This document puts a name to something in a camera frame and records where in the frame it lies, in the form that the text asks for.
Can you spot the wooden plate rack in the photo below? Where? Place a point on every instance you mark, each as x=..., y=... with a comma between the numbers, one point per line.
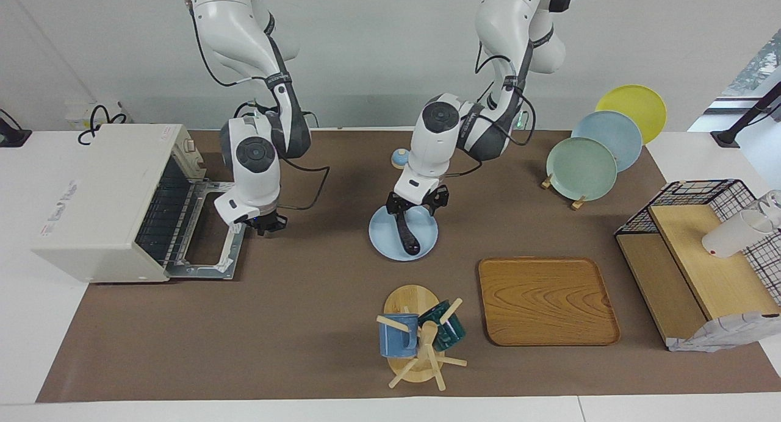
x=578, y=202

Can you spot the white wall socket box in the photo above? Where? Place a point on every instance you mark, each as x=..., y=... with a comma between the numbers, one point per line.
x=76, y=114

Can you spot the wooden mug tree stand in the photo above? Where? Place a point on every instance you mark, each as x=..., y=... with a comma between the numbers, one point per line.
x=410, y=300

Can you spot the white patterned cloth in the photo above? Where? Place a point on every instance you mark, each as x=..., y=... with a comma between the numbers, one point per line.
x=720, y=333

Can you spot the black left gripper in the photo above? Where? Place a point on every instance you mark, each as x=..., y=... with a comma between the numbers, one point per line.
x=420, y=199

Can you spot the cream toaster oven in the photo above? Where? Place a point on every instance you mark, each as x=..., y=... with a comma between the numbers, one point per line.
x=97, y=202

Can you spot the pale green plate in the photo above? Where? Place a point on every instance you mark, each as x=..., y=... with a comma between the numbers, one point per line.
x=579, y=169

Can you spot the clear glass cup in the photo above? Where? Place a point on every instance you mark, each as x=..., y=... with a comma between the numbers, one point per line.
x=772, y=202

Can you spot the white cup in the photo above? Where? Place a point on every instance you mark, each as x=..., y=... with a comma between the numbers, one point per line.
x=732, y=236

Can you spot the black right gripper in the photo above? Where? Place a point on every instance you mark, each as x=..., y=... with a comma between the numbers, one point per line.
x=265, y=219

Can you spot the brown table mat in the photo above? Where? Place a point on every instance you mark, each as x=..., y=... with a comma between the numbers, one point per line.
x=305, y=324

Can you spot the glass oven door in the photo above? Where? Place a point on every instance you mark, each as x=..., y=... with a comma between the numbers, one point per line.
x=235, y=251

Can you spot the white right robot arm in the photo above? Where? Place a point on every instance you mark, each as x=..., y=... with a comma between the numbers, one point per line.
x=244, y=32

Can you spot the dark green mug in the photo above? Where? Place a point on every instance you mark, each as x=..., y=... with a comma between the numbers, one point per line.
x=450, y=333

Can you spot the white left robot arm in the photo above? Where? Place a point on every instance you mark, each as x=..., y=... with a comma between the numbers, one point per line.
x=506, y=19

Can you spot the yellow plate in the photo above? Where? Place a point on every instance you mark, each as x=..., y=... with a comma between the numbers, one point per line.
x=637, y=105

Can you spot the light blue racked plate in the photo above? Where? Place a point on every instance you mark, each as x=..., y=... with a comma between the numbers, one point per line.
x=616, y=132

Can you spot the blue mug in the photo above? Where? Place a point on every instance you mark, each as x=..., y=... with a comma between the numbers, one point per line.
x=396, y=339

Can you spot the wooden serving tray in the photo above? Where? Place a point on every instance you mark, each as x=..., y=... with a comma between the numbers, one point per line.
x=546, y=300

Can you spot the black clamp base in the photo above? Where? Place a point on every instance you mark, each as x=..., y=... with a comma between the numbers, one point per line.
x=12, y=135

